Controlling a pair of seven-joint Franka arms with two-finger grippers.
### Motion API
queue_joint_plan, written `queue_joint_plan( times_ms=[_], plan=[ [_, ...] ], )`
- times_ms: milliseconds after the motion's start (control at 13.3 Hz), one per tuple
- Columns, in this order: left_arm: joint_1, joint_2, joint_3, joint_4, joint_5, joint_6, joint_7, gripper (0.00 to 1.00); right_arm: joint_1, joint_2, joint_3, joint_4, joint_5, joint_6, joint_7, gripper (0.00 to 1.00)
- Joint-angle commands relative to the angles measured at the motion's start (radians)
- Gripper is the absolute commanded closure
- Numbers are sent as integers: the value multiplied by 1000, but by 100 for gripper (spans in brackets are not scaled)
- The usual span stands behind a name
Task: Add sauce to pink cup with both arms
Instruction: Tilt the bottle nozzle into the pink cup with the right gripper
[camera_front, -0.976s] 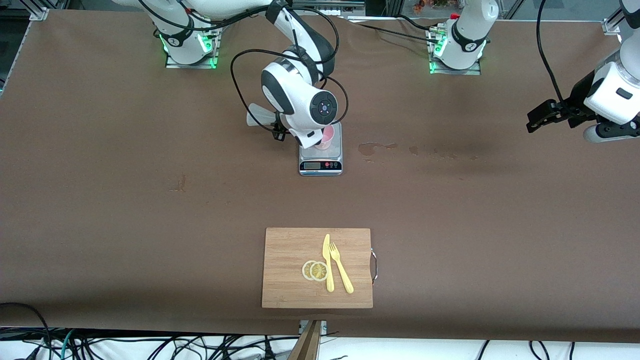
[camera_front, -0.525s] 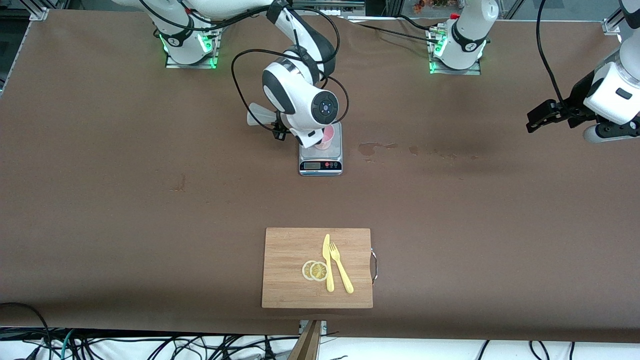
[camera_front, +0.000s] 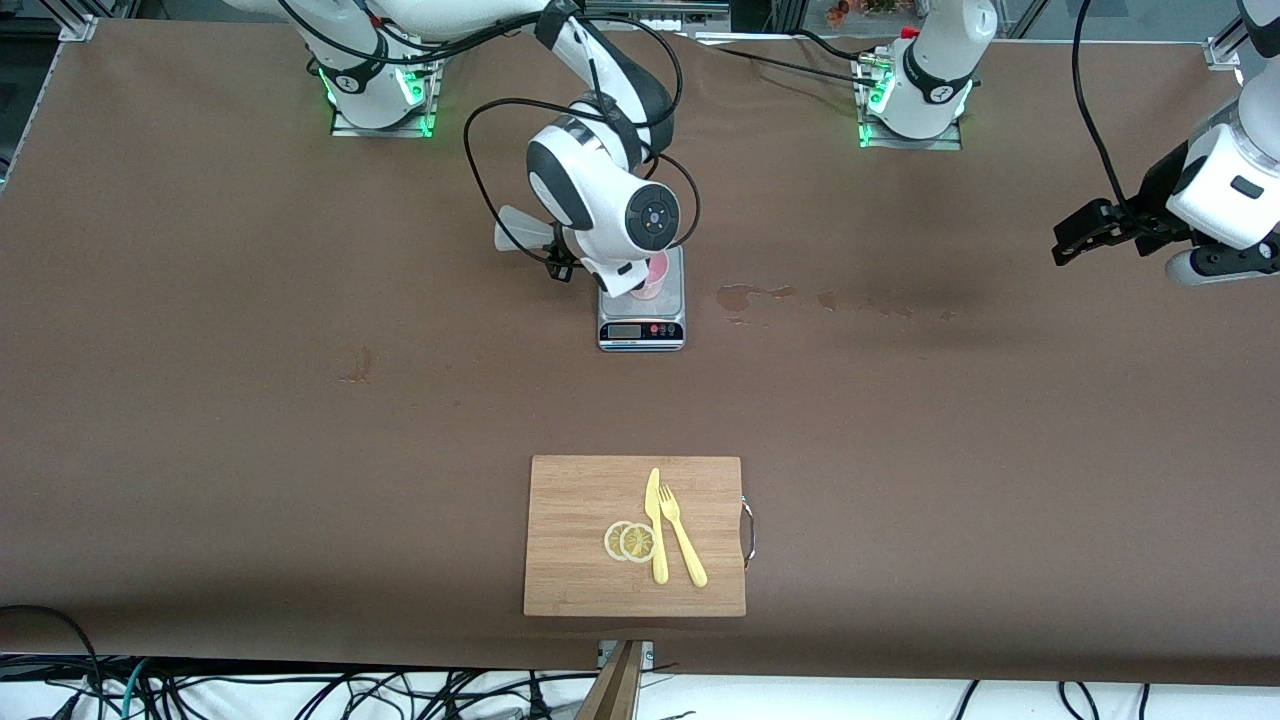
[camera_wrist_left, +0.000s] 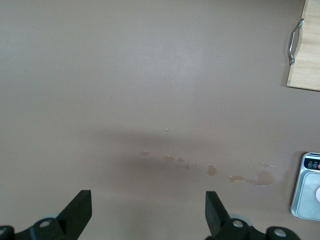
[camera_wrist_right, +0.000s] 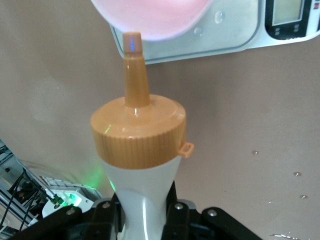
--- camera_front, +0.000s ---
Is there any pink plastic cup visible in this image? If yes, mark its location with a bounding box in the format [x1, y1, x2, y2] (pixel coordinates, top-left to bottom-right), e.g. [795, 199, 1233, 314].
[630, 250, 669, 301]

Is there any squeeze bottle orange cap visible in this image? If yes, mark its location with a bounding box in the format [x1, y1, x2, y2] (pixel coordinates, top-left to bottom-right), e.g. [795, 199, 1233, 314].
[494, 205, 557, 253]

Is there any silver digital kitchen scale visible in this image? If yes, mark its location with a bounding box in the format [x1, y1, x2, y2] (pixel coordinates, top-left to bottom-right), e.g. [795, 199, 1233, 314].
[597, 245, 687, 353]

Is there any brown liquid spill puddle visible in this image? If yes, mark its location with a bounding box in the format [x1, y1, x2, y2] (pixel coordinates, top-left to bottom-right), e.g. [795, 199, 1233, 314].
[715, 284, 798, 326]

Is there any wooden cutting board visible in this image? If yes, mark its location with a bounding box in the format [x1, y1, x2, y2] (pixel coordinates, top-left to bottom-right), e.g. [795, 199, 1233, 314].
[523, 455, 757, 618]

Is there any yellow plastic fork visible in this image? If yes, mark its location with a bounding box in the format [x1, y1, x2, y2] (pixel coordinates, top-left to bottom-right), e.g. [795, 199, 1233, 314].
[658, 484, 709, 589]

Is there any yellow plastic knife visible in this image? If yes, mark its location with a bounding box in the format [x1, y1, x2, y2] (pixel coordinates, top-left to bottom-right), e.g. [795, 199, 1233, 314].
[645, 467, 670, 585]

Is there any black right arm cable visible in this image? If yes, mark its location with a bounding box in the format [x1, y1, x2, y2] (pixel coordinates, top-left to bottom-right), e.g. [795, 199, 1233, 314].
[275, 0, 701, 263]

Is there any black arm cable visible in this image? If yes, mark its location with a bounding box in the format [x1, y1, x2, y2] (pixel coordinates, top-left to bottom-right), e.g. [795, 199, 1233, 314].
[1072, 0, 1141, 206]
[275, 0, 701, 263]

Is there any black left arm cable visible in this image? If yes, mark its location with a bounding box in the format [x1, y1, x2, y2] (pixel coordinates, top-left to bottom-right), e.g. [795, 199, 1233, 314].
[1072, 0, 1141, 206]

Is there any black cable on table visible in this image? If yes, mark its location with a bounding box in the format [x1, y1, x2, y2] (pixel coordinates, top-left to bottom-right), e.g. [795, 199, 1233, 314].
[683, 33, 881, 91]

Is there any wooden post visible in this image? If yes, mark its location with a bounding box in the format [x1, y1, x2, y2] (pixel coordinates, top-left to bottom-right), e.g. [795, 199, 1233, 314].
[575, 640, 646, 720]

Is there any teal cable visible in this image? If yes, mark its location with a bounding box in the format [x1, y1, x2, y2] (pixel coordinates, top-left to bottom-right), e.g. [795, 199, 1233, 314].
[120, 658, 151, 720]

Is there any black looping cable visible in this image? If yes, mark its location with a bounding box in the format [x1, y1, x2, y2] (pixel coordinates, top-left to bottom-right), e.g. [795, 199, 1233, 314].
[0, 604, 106, 720]

